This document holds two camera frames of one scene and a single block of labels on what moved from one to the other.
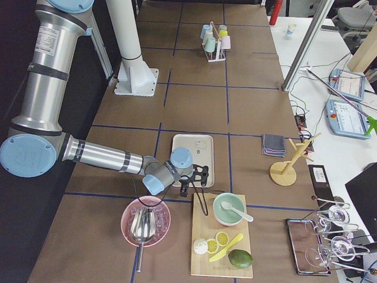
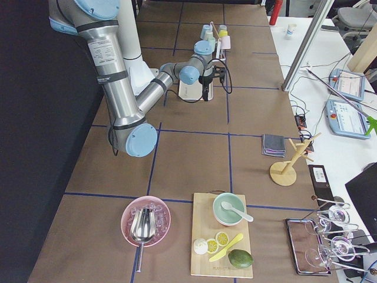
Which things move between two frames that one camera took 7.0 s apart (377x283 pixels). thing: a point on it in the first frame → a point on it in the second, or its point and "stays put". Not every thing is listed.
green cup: [210, 44] stays put
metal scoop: [143, 229] stays put
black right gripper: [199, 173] → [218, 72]
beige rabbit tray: [201, 147] → [194, 91]
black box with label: [321, 186] stays put
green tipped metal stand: [371, 121] stays put
